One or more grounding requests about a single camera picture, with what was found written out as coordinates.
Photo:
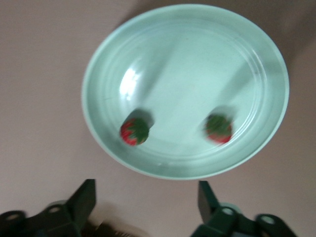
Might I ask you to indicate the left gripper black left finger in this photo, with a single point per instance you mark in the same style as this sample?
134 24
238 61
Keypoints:
61 219

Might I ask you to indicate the red strawberry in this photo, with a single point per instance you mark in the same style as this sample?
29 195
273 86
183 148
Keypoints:
218 130
134 132

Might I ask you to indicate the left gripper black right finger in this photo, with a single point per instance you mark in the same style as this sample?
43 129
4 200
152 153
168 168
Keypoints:
222 222

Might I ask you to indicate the brown table mat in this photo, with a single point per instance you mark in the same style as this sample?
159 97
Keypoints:
37 98

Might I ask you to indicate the pale green round plate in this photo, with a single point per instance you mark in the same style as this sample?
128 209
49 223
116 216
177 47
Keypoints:
187 74

